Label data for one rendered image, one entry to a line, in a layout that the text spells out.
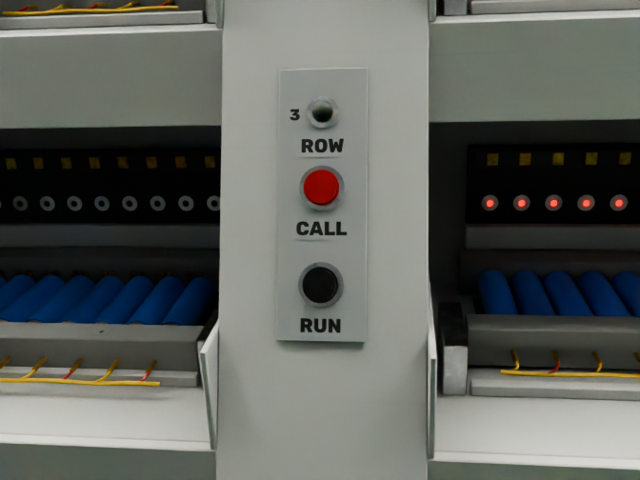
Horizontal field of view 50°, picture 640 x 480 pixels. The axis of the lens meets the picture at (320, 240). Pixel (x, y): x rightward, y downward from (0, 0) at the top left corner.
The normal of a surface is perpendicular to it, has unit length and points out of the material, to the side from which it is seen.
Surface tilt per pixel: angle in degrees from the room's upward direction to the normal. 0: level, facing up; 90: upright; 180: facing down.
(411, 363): 90
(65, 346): 113
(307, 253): 90
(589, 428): 23
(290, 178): 90
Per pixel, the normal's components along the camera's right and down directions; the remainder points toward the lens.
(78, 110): -0.11, 0.35
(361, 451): -0.11, -0.04
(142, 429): -0.04, -0.94
